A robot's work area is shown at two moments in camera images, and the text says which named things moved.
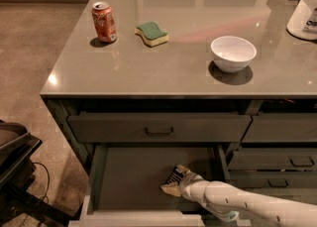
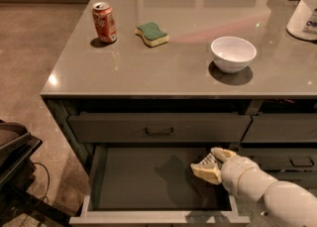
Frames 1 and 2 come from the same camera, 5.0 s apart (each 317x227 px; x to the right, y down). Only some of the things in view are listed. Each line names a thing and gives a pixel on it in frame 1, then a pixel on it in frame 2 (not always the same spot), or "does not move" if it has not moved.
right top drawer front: x=281 y=127 does not move
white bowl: x=232 y=54 does not move
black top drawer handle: x=158 y=134 does not move
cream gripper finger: x=183 y=169 -> x=222 y=154
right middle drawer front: x=294 y=159 does not move
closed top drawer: x=158 y=128 does not move
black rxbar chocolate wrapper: x=175 y=176 -> x=219 y=162
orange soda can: x=104 y=21 does not move
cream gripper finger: x=172 y=188 -> x=209 y=173
